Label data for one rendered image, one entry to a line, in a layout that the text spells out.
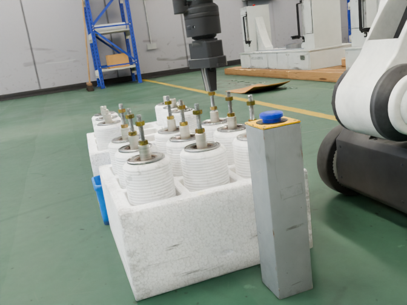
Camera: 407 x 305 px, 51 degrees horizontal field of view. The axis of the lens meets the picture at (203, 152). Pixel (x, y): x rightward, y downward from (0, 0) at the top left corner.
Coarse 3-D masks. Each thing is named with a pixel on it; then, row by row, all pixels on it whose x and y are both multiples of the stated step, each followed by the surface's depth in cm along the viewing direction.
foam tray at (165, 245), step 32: (192, 192) 83; (224, 192) 83; (128, 224) 78; (160, 224) 80; (192, 224) 82; (224, 224) 84; (128, 256) 79; (160, 256) 81; (192, 256) 83; (224, 256) 86; (256, 256) 88; (160, 288) 83
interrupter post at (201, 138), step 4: (204, 132) 88; (196, 136) 87; (200, 136) 86; (204, 136) 87; (196, 140) 87; (200, 140) 86; (204, 140) 87; (196, 144) 88; (200, 144) 87; (204, 144) 87; (200, 148) 87
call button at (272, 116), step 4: (264, 112) 73; (268, 112) 72; (272, 112) 72; (276, 112) 71; (280, 112) 71; (260, 116) 72; (264, 116) 71; (268, 116) 71; (272, 116) 70; (276, 116) 70; (280, 116) 71; (264, 120) 72; (268, 120) 71; (272, 120) 71; (276, 120) 71
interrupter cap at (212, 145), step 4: (192, 144) 90; (208, 144) 89; (212, 144) 89; (216, 144) 88; (184, 148) 87; (188, 148) 87; (192, 148) 87; (196, 148) 88; (204, 148) 85; (208, 148) 85; (212, 148) 85; (216, 148) 85
